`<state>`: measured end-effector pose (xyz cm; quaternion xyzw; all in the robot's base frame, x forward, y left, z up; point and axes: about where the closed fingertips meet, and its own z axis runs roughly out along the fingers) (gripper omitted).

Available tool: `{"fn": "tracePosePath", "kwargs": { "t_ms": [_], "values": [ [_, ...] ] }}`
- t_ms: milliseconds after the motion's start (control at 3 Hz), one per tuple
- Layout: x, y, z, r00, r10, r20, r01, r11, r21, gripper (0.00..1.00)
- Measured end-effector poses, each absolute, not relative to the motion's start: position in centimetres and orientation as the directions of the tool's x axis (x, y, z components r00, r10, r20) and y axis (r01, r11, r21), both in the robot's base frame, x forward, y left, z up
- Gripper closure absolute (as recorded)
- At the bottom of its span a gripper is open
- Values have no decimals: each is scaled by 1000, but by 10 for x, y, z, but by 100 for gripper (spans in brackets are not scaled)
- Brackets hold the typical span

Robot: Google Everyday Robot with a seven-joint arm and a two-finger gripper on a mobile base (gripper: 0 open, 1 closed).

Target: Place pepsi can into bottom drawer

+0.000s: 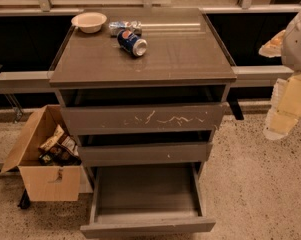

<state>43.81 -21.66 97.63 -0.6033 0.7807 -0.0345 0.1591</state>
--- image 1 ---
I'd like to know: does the silver snack bag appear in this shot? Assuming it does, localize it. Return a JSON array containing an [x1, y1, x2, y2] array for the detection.
[[108, 21, 142, 37]]

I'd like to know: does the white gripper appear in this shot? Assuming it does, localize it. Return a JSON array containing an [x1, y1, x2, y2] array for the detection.
[[258, 10, 301, 140]]

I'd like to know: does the cardboard box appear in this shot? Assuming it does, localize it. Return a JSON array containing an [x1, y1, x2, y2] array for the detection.
[[1, 105, 81, 201]]

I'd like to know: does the white paper bowl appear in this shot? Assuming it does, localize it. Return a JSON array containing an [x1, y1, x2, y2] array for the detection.
[[71, 12, 107, 34]]

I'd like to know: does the grey middle drawer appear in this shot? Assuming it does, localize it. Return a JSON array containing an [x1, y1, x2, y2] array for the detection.
[[78, 142, 212, 166]]

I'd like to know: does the grey top drawer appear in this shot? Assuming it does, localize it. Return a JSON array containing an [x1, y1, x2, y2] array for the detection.
[[61, 104, 225, 135]]

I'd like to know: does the blue pepsi can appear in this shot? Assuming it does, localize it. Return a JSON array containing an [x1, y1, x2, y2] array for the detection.
[[117, 30, 148, 57]]

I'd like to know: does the grey bottom drawer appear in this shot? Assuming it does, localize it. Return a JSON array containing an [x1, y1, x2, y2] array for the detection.
[[81, 163, 215, 239]]

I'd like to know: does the dark brown snack bag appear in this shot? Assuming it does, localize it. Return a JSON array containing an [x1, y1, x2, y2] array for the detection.
[[38, 136, 81, 166]]

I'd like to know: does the tan snack bag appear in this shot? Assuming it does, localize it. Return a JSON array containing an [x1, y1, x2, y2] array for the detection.
[[39, 125, 65, 151]]

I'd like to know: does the grey drawer cabinet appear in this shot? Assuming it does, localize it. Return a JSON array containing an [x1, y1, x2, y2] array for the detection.
[[48, 7, 238, 172]]

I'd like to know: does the grey drawer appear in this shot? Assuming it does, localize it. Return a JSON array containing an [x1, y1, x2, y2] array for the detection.
[[81, 163, 215, 239], [78, 142, 212, 166], [61, 104, 225, 135]]

